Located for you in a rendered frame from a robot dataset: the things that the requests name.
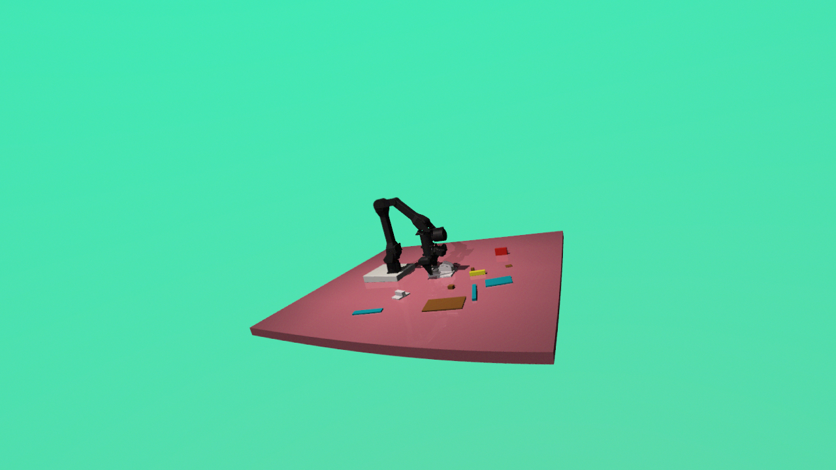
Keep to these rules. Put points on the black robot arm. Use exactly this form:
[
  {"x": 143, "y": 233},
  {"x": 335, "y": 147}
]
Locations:
[{"x": 427, "y": 231}]

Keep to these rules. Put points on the brown flat square plate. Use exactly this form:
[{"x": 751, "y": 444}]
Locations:
[{"x": 445, "y": 304}]

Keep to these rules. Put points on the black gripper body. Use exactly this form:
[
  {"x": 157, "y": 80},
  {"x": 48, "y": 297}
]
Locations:
[{"x": 427, "y": 253}]

